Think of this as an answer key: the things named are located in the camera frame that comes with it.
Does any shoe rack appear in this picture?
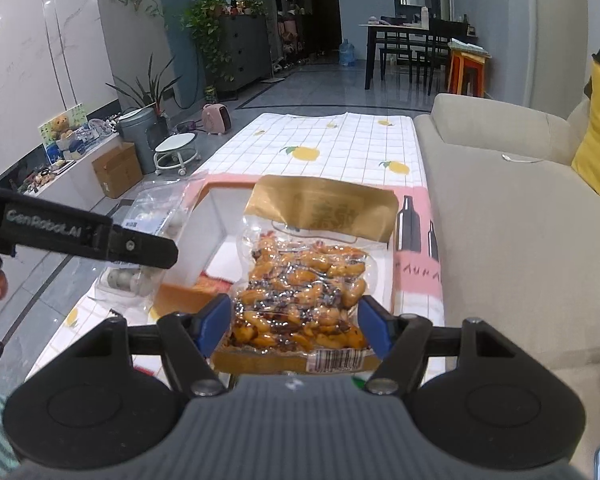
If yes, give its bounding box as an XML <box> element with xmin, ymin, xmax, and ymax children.
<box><xmin>274</xmin><ymin>5</ymin><xmax>312</xmax><ymax>67</ymax></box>

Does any dark dining table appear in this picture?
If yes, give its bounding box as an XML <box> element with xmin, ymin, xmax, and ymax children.
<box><xmin>358</xmin><ymin>19</ymin><xmax>481</xmax><ymax>91</ymax></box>

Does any orange stool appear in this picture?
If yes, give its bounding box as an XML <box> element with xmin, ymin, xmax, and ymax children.
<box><xmin>447</xmin><ymin>49</ymin><xmax>488</xmax><ymax>98</ymax></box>

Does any white storage box orange rim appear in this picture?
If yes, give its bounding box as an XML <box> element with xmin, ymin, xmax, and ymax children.
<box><xmin>150</xmin><ymin>180</ymin><xmax>398</xmax><ymax>322</ymax></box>

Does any cardboard box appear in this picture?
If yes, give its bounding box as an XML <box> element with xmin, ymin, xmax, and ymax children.
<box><xmin>91</xmin><ymin>142</ymin><xmax>144</xmax><ymax>199</ymax></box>

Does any folded cloth on stool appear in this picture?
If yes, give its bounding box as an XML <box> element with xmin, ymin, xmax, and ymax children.
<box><xmin>449</xmin><ymin>37</ymin><xmax>492</xmax><ymax>58</ymax></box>

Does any white round wheeled stool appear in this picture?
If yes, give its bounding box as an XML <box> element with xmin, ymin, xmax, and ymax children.
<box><xmin>153</xmin><ymin>132</ymin><xmax>201</xmax><ymax>177</ymax></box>

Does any long leaf potted plant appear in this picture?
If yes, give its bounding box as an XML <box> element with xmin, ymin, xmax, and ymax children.
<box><xmin>106</xmin><ymin>56</ymin><xmax>182</xmax><ymax>117</ymax></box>

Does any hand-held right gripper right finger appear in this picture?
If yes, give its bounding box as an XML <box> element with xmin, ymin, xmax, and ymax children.
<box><xmin>357</xmin><ymin>296</ymin><xmax>521</xmax><ymax>396</ymax></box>

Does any dark dining chair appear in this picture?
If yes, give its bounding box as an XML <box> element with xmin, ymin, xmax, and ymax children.
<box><xmin>378</xmin><ymin>15</ymin><xmax>415</xmax><ymax>70</ymax></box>
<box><xmin>414</xmin><ymin>19</ymin><xmax>453</xmax><ymax>96</ymax></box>

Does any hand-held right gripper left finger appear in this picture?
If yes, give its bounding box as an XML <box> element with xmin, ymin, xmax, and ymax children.
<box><xmin>80</xmin><ymin>294</ymin><xmax>232</xmax><ymax>397</ymax></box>

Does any trailing green plant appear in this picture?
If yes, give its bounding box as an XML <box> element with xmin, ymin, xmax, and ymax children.
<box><xmin>180</xmin><ymin>0</ymin><xmax>237</xmax><ymax>85</ymax></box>

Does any dark grey dresser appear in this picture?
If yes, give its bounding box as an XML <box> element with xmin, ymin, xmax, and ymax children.
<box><xmin>215</xmin><ymin>12</ymin><xmax>273</xmax><ymax>96</ymax></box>

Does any beige sofa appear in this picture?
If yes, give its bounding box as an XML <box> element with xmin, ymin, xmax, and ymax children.
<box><xmin>412</xmin><ymin>92</ymin><xmax>600</xmax><ymax>480</ymax></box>

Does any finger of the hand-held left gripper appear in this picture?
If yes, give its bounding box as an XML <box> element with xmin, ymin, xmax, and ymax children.
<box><xmin>97</xmin><ymin>225</ymin><xmax>179</xmax><ymax>269</ymax></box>

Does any grey round bin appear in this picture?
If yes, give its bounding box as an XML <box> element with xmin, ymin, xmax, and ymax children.
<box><xmin>117</xmin><ymin>107</ymin><xmax>171</xmax><ymax>174</ymax></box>

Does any clear plastic packet white label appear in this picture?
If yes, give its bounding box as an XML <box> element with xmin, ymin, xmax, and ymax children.
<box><xmin>94</xmin><ymin>177</ymin><xmax>208</xmax><ymax>311</ymax></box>

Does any checked lemon print tablecloth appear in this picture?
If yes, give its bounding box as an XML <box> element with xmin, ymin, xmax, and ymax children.
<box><xmin>25</xmin><ymin>110</ymin><xmax>446</xmax><ymax>386</ymax></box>

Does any clear peanut packet gold header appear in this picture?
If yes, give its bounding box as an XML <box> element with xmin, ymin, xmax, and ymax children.
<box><xmin>212</xmin><ymin>175</ymin><xmax>400</xmax><ymax>375</ymax></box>

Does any teddy bear print bag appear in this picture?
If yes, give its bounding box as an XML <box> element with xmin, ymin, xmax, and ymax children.
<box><xmin>40</xmin><ymin>104</ymin><xmax>89</xmax><ymax>161</ymax></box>

